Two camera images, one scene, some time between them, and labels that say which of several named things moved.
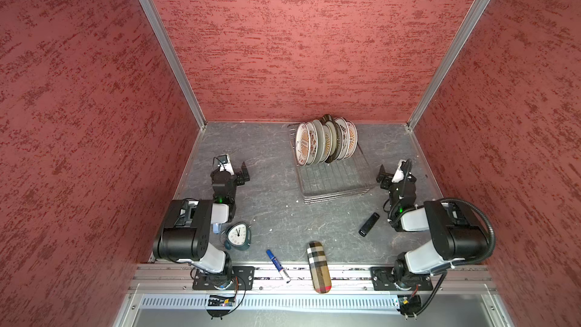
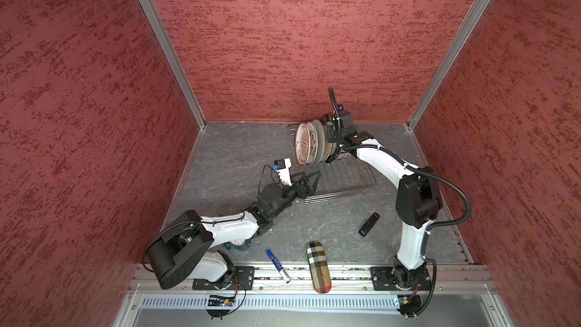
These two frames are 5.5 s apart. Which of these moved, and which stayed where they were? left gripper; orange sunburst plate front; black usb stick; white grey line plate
Moved: left gripper
Stayed: orange sunburst plate front; white grey line plate; black usb stick
